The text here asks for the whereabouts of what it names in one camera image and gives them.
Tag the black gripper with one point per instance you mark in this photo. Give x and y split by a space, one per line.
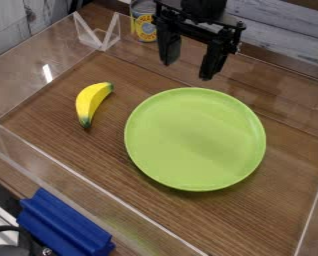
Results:
202 20

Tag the yellow toy banana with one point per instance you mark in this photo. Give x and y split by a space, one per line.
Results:
88 101

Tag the green round plate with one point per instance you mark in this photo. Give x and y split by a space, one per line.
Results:
195 139

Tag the yellow labelled tin can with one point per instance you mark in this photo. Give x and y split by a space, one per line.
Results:
141 10

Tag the blue plastic clamp block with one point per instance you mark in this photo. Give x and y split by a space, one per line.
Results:
61 228

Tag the clear acrylic enclosure wall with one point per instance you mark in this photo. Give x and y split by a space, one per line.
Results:
262 217

